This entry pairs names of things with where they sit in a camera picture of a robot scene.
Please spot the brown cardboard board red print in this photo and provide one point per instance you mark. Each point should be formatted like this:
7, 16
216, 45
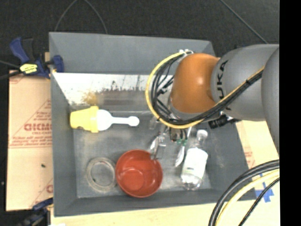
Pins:
28, 135

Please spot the black cylinder on white bracket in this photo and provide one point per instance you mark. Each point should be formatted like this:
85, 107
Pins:
217, 122

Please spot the clear plastic bottle white label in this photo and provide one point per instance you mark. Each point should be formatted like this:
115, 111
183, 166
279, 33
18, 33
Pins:
195, 162

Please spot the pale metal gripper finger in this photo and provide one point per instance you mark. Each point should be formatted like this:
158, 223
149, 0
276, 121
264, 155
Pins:
154, 122
158, 146

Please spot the grey metal bin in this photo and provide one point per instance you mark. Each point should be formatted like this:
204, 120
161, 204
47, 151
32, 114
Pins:
117, 53

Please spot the red bowl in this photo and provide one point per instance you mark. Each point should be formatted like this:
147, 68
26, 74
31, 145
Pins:
138, 173

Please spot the yellow and white plastic toy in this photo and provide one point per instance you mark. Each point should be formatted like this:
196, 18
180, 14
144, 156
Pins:
87, 119

